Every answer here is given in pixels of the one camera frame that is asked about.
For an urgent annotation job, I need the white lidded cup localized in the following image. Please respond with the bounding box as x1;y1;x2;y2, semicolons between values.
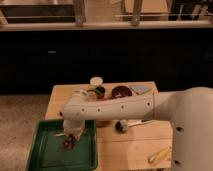
90;77;103;88

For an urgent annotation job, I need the green plastic tray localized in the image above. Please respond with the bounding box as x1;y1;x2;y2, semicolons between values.
25;119;98;171

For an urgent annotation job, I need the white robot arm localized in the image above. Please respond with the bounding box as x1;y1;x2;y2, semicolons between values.
62;87;213;171

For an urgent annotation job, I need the dark brown bowl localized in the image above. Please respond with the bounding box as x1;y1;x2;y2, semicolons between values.
111;86;132;99

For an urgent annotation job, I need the silver fork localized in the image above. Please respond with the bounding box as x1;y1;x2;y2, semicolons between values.
52;133;65;137

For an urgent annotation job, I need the grey blue triangular cloth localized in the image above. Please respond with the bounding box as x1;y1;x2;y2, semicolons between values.
131;85;150;95

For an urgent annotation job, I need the dark green cup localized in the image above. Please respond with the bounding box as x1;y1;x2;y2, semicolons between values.
95;86;105;99

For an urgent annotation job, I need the orange bowl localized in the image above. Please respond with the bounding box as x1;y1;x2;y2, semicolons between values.
96;121;110;128

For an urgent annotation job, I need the light green plastic cup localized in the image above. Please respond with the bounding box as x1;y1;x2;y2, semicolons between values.
73;90;96;101

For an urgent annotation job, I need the dark red grape bunch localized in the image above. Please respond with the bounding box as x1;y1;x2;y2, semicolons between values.
63;135;76;149

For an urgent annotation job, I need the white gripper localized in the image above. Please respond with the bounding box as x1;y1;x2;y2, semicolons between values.
63;119;85;140

